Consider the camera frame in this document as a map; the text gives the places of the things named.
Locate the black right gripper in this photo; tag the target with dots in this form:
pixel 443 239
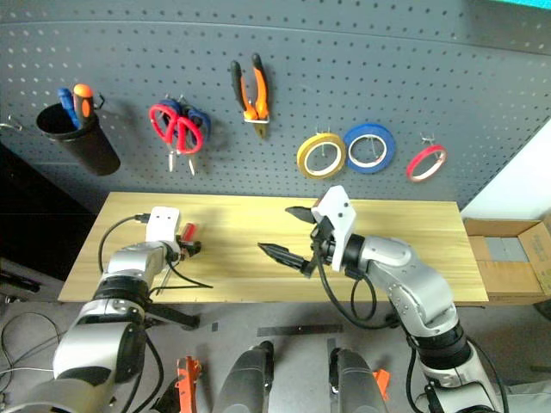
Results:
pixel 323 241

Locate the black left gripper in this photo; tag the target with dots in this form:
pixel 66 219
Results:
pixel 183 251

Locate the red tape roll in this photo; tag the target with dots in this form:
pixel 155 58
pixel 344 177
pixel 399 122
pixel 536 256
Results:
pixel 413 165

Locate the orange black pliers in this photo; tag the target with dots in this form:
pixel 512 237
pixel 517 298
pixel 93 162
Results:
pixel 260 94

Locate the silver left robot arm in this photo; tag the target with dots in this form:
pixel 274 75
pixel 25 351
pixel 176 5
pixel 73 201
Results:
pixel 129 262

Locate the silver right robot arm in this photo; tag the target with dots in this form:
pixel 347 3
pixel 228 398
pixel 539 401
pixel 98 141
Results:
pixel 400 266

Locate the grey pegboard tool wall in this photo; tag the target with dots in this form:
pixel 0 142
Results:
pixel 301 64

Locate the black table leg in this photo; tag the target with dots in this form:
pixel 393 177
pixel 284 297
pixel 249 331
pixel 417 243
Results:
pixel 176 316

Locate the yellow tape roll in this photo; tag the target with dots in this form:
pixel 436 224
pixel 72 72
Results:
pixel 301 157

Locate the black floor strip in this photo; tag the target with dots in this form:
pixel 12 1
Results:
pixel 301 330

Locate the metal loop pliers holder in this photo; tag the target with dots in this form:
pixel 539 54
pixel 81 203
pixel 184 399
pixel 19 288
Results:
pixel 258 121

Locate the blue tape roll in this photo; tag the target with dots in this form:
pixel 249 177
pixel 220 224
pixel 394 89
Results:
pixel 387 144

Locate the black cup holder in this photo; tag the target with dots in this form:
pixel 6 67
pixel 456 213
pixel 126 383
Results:
pixel 94 155

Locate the dark rounded shape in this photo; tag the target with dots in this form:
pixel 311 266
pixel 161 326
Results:
pixel 243 383
pixel 355 387

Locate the metal scissors pegboard hook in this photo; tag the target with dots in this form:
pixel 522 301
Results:
pixel 180 99

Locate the brown cardboard box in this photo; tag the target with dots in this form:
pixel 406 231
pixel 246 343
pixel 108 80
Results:
pixel 508 275

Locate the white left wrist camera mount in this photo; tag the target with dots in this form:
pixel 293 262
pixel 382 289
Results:
pixel 162 223

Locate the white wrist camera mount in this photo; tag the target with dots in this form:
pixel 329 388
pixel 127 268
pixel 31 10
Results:
pixel 340 211
pixel 162 223

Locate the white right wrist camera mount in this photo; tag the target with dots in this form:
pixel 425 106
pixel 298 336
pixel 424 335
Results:
pixel 340 211

